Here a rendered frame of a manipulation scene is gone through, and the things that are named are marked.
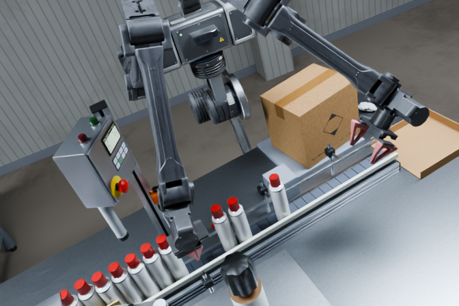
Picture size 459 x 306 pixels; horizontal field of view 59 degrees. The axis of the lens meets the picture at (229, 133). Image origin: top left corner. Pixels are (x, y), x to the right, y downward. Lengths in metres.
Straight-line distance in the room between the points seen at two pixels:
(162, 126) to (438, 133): 1.22
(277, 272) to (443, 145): 0.84
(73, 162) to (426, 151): 1.29
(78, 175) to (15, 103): 2.91
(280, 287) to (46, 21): 2.94
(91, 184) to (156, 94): 0.32
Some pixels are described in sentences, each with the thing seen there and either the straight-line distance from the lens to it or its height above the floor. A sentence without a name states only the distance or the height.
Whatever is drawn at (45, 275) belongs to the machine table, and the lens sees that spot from 1.80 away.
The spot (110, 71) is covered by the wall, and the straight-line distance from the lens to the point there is 3.82.
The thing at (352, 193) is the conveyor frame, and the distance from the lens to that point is 1.53.
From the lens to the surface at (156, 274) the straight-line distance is 1.34.
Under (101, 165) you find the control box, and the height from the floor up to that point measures 1.41.
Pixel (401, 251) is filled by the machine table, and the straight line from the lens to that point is 1.43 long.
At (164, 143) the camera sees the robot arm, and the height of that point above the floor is 1.47.
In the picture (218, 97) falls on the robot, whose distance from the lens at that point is 1.56.
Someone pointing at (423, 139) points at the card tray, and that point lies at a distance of 1.80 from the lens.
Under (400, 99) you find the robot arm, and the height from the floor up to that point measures 1.35.
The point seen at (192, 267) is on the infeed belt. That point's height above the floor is 0.88.
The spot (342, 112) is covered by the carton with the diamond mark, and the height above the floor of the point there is 1.01.
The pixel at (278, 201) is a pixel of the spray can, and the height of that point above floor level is 0.99.
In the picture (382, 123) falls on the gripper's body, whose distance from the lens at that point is 1.18.
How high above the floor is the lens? 1.99
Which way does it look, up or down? 36 degrees down
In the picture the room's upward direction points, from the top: 18 degrees counter-clockwise
